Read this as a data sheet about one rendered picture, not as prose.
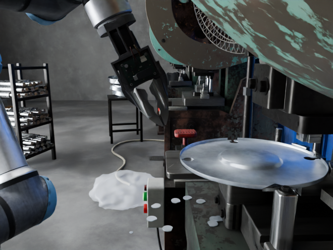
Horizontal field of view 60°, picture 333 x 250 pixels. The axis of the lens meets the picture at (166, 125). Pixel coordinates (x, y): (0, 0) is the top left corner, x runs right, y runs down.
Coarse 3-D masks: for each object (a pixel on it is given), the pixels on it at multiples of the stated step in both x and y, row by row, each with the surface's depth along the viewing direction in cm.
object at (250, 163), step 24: (192, 144) 69; (216, 144) 70; (240, 144) 70; (264, 144) 70; (288, 144) 68; (192, 168) 55; (216, 168) 55; (240, 168) 55; (264, 168) 54; (288, 168) 55; (312, 168) 55
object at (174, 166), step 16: (176, 160) 60; (192, 160) 60; (176, 176) 53; (192, 176) 53; (224, 192) 59; (240, 192) 56; (256, 192) 56; (224, 208) 59; (240, 208) 58; (224, 224) 59
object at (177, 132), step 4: (176, 132) 90; (180, 132) 90; (184, 132) 90; (188, 132) 90; (192, 132) 90; (196, 132) 91; (176, 136) 90; (180, 136) 90; (184, 136) 90; (188, 136) 90; (192, 136) 90; (196, 136) 91; (184, 140) 92; (184, 144) 93
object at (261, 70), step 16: (256, 64) 59; (256, 80) 58; (272, 80) 52; (288, 80) 51; (256, 96) 59; (272, 96) 52; (288, 96) 51; (304, 96) 50; (320, 96) 50; (288, 112) 51; (304, 112) 50; (320, 112) 50
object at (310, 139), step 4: (296, 136) 60; (300, 136) 59; (304, 136) 58; (308, 136) 57; (312, 136) 57; (316, 136) 57; (320, 136) 57; (300, 140) 59; (304, 140) 58; (308, 140) 57; (312, 140) 57; (316, 140) 57; (320, 140) 57
